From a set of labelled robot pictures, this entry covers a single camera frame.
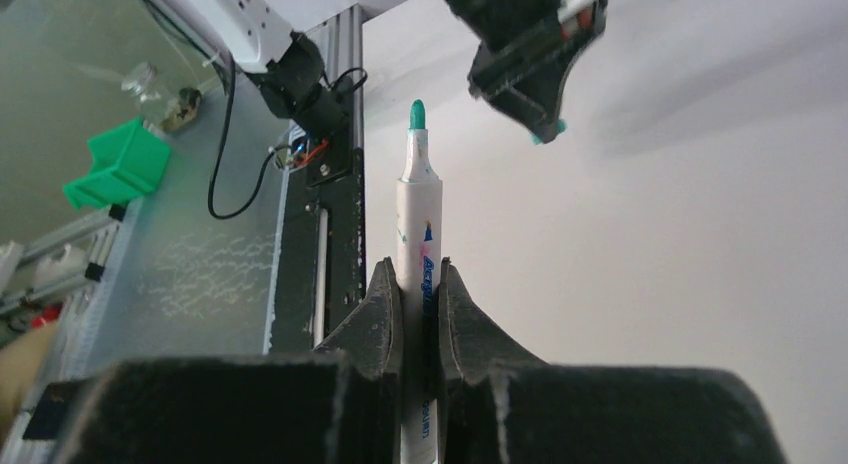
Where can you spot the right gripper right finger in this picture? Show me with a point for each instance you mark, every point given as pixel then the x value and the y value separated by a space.
pixel 500 403

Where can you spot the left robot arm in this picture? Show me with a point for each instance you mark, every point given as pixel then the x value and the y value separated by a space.
pixel 283 63

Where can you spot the white pen teal end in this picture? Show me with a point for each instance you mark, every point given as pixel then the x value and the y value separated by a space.
pixel 419 195

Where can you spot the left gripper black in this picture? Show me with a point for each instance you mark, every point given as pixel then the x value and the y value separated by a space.
pixel 526 51

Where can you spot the teal pen cap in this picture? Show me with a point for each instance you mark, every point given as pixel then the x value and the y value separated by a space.
pixel 550 134

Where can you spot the glass jar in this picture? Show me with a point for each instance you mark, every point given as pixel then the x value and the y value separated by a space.
pixel 162 101

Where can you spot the green plastic bin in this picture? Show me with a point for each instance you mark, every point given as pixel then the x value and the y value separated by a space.
pixel 128 162

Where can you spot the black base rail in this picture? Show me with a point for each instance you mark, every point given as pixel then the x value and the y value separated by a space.
pixel 321 271

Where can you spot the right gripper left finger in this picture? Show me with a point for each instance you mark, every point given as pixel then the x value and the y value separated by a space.
pixel 338 403

